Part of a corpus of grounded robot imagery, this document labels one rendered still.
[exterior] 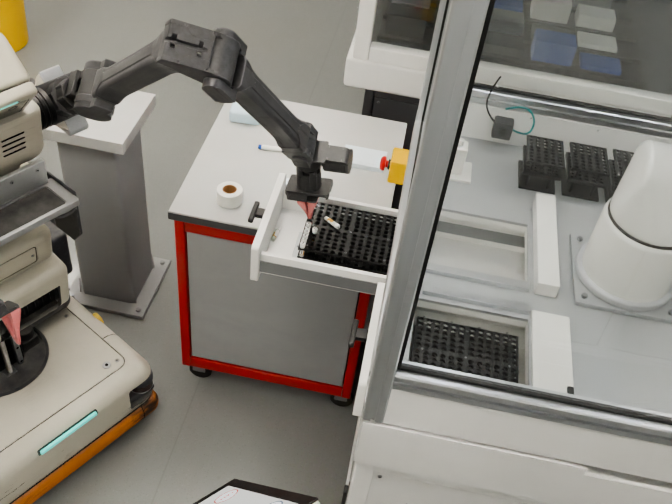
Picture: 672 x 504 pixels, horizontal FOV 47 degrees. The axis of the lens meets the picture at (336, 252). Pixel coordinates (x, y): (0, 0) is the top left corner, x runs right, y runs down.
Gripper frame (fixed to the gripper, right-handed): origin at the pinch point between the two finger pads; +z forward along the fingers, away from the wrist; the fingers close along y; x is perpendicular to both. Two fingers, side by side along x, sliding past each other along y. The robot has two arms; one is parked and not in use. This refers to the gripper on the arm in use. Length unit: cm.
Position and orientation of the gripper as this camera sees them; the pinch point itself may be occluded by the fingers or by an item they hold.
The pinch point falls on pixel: (310, 214)
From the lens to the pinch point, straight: 186.5
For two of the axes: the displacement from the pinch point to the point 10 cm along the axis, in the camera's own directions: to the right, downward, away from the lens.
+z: 0.1, 7.4, 6.7
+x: 2.0, -6.6, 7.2
